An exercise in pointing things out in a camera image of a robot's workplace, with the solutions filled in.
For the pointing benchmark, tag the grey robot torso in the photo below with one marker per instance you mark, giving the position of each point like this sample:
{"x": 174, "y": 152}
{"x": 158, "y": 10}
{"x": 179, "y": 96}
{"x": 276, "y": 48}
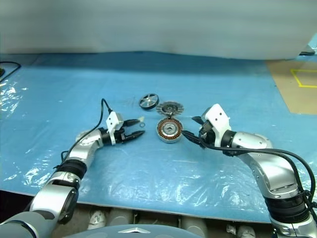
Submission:
{"x": 138, "y": 233}

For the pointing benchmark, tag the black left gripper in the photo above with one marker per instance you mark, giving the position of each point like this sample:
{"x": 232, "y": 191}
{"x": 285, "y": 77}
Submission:
{"x": 120, "y": 134}

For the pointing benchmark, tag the grey rounded cylinder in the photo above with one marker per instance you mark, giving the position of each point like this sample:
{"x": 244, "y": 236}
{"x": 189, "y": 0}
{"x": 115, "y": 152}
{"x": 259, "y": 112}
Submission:
{"x": 121, "y": 217}
{"x": 194, "y": 226}

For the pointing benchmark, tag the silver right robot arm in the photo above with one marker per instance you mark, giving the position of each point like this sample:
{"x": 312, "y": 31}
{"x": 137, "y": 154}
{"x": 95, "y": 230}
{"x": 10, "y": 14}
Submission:
{"x": 270, "y": 168}

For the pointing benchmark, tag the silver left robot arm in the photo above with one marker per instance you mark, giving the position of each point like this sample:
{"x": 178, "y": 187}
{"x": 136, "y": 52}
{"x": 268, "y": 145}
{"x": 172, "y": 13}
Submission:
{"x": 79, "y": 151}

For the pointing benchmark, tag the black spoked rotor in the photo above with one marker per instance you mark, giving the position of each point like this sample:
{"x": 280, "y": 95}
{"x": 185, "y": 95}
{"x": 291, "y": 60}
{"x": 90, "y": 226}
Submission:
{"x": 148, "y": 99}

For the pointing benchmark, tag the white shoe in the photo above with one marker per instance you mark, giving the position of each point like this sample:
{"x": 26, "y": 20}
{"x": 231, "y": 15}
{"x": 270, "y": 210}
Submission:
{"x": 245, "y": 233}
{"x": 96, "y": 219}

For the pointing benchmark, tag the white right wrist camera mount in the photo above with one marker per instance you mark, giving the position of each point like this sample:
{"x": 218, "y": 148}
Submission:
{"x": 218, "y": 116}

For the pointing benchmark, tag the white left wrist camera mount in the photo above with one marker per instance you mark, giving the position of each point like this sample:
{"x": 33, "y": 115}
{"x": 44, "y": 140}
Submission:
{"x": 112, "y": 121}

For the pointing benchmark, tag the blue plastic table sheet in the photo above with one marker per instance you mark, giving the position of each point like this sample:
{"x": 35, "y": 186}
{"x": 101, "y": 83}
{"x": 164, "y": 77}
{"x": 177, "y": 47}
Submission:
{"x": 148, "y": 173}

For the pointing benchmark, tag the motor housing with copper windings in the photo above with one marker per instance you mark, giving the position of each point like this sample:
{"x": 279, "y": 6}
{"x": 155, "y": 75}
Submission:
{"x": 163, "y": 130}

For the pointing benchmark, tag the small white plastic piece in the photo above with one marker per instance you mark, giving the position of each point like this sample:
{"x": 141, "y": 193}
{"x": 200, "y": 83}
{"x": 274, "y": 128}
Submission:
{"x": 142, "y": 118}

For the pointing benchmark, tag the white foam sheet backdrop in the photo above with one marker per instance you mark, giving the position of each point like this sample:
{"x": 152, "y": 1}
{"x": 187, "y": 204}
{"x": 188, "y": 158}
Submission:
{"x": 148, "y": 24}

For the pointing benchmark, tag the brown cardboard board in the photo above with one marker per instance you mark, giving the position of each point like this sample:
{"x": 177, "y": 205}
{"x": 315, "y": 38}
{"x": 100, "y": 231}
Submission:
{"x": 284, "y": 86}

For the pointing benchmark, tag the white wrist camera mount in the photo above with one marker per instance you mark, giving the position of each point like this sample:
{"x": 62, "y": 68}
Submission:
{"x": 112, "y": 121}
{"x": 218, "y": 116}

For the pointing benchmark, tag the silver finned motor lid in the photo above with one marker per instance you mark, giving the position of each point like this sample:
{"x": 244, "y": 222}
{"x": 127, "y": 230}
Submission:
{"x": 169, "y": 108}

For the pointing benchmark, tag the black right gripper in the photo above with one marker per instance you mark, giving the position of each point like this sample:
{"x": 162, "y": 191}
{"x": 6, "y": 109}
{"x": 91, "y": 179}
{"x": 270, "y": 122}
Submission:
{"x": 207, "y": 135}

